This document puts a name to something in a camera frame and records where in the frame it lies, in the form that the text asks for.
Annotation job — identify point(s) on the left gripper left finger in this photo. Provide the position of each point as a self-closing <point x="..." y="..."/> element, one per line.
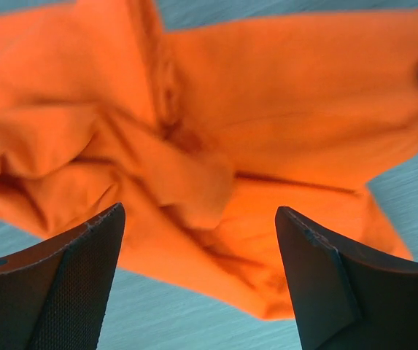
<point x="54" y="295"/>

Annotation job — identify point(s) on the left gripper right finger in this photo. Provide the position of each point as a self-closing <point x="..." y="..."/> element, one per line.
<point x="346" y="295"/>

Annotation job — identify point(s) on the orange t shirt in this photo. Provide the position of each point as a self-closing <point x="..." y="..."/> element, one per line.
<point x="202" y="134"/>

